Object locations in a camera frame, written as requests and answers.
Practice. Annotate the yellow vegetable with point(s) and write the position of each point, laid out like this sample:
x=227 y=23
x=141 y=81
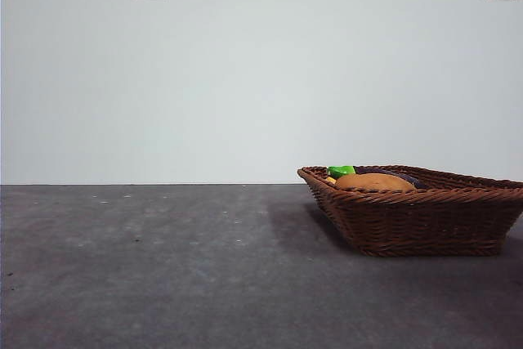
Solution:
x=331 y=180

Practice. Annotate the purple eggplant with green stem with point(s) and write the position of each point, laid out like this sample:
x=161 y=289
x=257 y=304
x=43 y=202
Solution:
x=341 y=170

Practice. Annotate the brown potato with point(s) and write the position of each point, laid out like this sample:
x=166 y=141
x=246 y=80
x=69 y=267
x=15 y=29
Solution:
x=376 y=182

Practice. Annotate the brown wicker basket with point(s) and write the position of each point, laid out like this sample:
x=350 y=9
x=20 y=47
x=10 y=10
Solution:
x=408 y=222

